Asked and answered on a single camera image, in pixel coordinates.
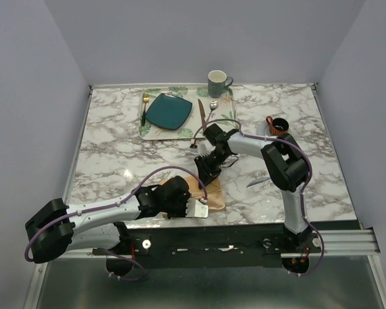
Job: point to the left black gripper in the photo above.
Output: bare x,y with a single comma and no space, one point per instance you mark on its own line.
183,212

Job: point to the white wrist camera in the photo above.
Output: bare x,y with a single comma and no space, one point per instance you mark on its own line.
197,208
199,149

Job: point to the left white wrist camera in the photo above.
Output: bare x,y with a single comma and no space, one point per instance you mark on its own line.
197,208

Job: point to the brown handled knife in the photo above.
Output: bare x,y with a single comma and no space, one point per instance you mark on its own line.
202,114

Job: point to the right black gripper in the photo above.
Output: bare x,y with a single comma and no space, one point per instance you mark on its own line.
206,174

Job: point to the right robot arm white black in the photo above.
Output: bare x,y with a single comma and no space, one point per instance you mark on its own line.
288,166

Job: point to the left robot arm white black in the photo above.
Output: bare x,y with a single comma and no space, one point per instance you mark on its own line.
58,227

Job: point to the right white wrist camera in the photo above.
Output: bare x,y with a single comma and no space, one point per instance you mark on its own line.
199,149

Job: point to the grey saucer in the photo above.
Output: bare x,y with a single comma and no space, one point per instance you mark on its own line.
264,130

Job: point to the grey green mug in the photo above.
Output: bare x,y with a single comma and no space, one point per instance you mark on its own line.
218,82

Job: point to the aluminium frame rail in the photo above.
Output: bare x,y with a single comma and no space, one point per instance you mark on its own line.
327,242

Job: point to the silver spoon on tray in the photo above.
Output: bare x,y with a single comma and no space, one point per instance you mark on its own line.
213,105

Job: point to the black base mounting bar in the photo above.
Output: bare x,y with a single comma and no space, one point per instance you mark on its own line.
212,259

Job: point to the silver table knife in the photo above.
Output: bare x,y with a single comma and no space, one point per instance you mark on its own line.
257,181

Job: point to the leaf pattern serving tray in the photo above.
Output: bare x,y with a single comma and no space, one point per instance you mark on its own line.
225,112

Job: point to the gold fork green handle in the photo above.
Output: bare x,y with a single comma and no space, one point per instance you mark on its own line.
145,100

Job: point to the red brown small cup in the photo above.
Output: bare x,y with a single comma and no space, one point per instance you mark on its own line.
277,126

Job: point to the teal square plate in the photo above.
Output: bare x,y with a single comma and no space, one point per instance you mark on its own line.
169,112

